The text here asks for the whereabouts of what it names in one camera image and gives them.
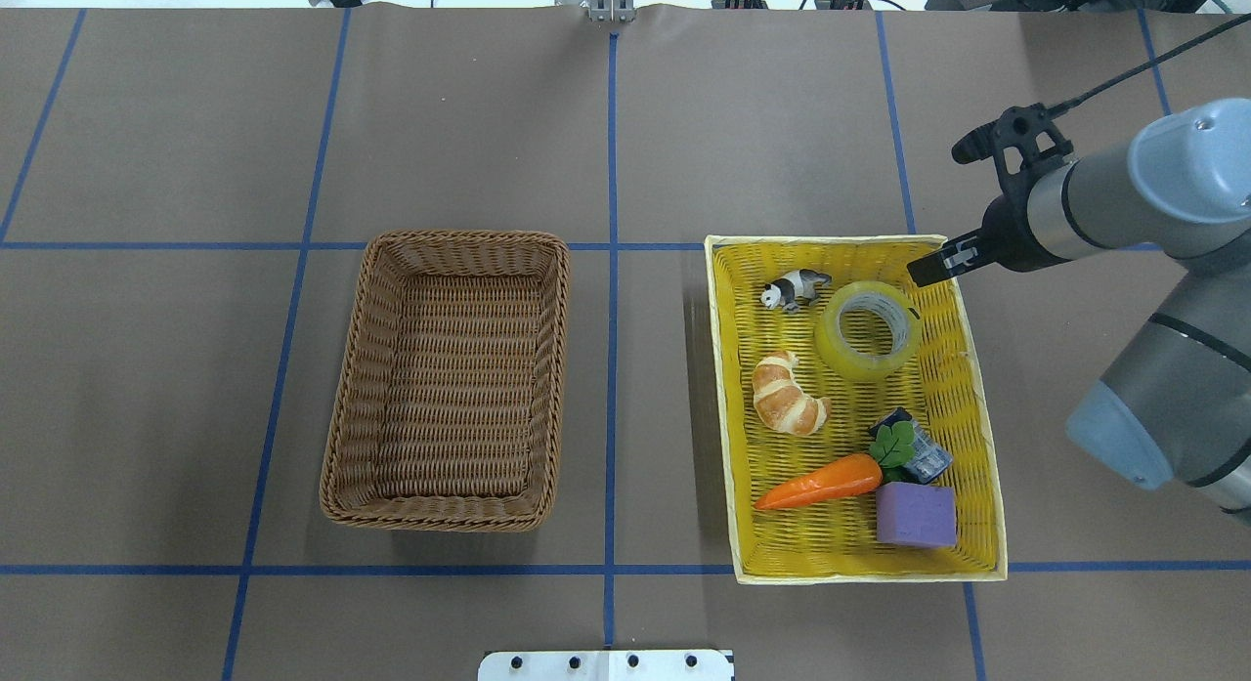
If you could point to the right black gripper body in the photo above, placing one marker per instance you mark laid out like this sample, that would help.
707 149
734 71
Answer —
1007 232

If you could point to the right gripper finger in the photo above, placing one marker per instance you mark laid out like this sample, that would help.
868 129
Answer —
928 270

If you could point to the yellow clear tape roll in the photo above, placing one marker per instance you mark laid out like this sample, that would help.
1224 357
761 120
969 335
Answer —
868 330

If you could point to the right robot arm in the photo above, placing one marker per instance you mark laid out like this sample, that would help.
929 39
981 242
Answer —
1172 408

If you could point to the yellow wicker basket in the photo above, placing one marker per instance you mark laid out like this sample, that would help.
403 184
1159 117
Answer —
941 386

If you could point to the brown wicker basket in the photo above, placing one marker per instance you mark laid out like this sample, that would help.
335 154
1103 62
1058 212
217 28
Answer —
448 411

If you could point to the toy panda figure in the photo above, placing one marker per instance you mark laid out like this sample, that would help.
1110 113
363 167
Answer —
787 291

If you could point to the small blue white packet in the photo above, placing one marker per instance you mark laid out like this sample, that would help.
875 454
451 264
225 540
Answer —
928 456

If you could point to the toy orange carrot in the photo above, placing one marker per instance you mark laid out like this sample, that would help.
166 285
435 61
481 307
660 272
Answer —
854 474

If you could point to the toy croissant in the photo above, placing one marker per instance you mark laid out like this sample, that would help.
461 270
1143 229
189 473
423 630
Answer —
779 401

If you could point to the purple foam block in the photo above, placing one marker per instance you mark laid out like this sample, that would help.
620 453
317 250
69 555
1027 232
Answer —
916 515

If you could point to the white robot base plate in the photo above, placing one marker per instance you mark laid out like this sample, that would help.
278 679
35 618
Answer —
650 664

